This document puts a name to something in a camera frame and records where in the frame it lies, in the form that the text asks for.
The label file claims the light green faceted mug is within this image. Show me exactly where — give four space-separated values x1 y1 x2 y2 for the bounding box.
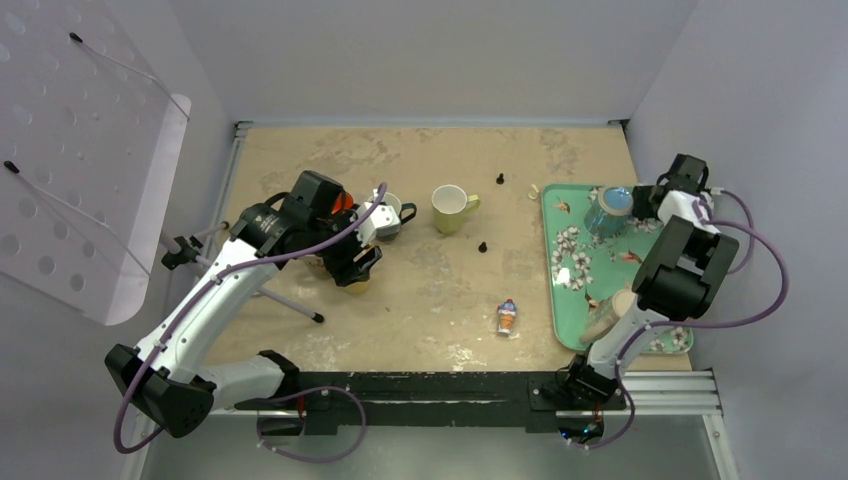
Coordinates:
431 184 481 235

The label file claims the white perforated light panel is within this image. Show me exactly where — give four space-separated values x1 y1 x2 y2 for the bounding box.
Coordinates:
1 1 191 325

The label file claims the dark green mug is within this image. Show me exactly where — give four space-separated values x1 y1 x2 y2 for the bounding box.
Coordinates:
376 193 418 242

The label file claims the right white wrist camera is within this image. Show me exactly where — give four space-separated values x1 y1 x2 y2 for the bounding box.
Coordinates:
691 190 715 222

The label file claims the orange mug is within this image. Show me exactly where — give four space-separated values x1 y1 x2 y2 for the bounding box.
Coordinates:
331 191 354 214

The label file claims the yellow mug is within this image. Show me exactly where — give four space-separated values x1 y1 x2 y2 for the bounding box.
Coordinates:
343 280 371 295

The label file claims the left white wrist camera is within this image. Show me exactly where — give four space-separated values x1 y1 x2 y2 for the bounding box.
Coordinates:
355 189 401 246

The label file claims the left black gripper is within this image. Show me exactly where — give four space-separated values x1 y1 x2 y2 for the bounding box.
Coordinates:
306 203 381 285

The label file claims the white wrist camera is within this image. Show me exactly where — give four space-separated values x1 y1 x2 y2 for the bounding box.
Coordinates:
691 190 715 222
355 189 401 246

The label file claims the ice cream toy figure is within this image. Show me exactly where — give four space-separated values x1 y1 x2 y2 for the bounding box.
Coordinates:
496 299 517 335

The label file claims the tall coral pattern mug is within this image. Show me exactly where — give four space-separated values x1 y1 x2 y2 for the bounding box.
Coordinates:
299 255 332 280

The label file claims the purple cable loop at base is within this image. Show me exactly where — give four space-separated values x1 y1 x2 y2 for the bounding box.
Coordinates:
255 380 368 464

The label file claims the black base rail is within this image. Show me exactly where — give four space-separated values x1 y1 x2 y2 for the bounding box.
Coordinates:
235 371 626 435

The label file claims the blue glass mug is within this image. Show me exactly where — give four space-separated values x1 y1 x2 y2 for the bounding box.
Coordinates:
584 186 634 239

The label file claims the tripod stand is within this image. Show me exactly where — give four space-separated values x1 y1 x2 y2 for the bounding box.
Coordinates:
159 232 325 324

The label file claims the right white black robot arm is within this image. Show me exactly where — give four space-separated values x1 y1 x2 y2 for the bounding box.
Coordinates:
559 154 739 407

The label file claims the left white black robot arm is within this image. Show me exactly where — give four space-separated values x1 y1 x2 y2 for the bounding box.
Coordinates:
105 170 396 441

